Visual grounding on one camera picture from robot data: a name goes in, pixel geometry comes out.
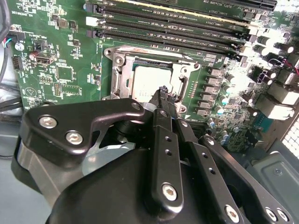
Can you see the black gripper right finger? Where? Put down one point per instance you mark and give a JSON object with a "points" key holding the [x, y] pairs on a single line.
{"points": [[210, 172]]}

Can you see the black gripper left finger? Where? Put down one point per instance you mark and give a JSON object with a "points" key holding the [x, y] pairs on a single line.
{"points": [[58, 130]]}

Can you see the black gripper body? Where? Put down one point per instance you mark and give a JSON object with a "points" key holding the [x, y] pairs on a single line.
{"points": [[112, 193]]}

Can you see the silver green CPU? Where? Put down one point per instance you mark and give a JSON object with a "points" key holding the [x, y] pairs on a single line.
{"points": [[144, 79]]}

